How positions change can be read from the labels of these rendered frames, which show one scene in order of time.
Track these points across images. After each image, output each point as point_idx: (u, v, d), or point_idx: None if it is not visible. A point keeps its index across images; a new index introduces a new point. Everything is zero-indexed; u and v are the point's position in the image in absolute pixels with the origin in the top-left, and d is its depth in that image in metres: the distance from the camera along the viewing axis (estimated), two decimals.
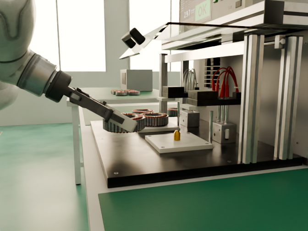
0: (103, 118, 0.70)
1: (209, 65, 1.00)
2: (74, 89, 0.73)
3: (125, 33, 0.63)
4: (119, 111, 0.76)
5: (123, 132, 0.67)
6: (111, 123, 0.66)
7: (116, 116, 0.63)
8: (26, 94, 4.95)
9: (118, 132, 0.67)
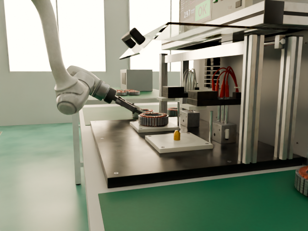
0: (300, 178, 0.49)
1: (209, 65, 1.00)
2: (117, 96, 1.37)
3: (125, 33, 0.63)
4: (140, 108, 1.39)
5: None
6: None
7: (138, 110, 1.25)
8: (26, 94, 4.95)
9: None
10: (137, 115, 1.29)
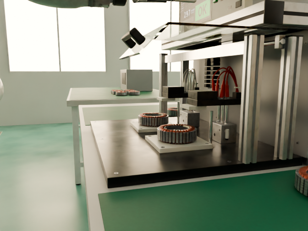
0: (300, 178, 0.49)
1: (209, 65, 1.00)
2: None
3: (125, 33, 0.63)
4: (186, 1, 0.75)
5: None
6: None
7: None
8: (26, 94, 4.95)
9: None
10: (171, 137, 0.71)
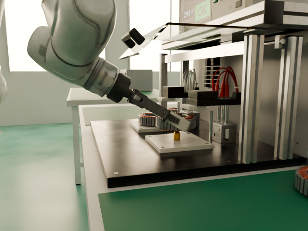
0: (300, 178, 0.49)
1: (209, 65, 1.00)
2: (134, 100, 0.64)
3: (125, 34, 0.63)
4: (177, 127, 0.70)
5: None
6: None
7: None
8: (26, 94, 4.95)
9: None
10: (169, 124, 0.70)
